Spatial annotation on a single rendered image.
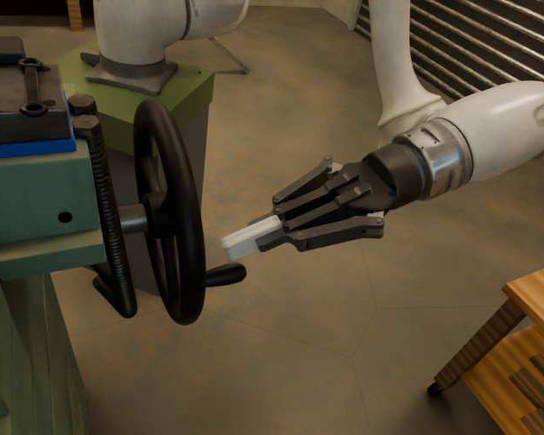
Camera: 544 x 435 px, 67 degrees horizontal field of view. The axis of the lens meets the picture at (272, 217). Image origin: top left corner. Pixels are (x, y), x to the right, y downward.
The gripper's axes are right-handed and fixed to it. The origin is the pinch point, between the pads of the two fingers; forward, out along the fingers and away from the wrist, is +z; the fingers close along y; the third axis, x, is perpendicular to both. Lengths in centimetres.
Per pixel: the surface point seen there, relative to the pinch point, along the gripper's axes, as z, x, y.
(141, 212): 10.9, -0.9, -10.0
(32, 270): 21.0, -7.0, -1.8
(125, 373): 42, 76, -32
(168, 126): 3.6, -11.8, -8.8
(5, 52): 14.3, -21.5, -14.1
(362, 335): -29, 102, -20
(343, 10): -197, 153, -325
